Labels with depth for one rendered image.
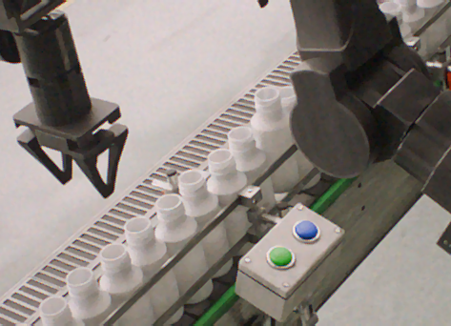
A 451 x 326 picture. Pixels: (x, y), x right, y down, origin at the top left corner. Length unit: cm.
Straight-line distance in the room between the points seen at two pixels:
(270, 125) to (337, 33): 86
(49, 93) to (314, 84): 37
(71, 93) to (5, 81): 342
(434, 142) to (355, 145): 6
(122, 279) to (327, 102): 72
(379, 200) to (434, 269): 127
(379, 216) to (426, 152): 111
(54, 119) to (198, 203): 50
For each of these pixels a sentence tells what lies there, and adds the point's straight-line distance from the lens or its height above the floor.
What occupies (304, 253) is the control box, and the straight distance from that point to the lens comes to 163.
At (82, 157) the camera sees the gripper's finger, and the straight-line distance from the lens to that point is 123.
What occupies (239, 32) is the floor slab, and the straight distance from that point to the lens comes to 455.
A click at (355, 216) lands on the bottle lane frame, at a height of 92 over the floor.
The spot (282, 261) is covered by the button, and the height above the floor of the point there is 112.
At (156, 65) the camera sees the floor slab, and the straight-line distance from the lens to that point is 446.
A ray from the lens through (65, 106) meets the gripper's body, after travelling 124.
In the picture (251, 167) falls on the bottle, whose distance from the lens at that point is 177.
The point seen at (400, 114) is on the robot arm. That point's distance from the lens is 94.
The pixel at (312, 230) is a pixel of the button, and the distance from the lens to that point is 164.
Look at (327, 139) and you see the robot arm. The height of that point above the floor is 158.
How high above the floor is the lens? 211
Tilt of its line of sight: 36 degrees down
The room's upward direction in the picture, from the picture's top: 11 degrees counter-clockwise
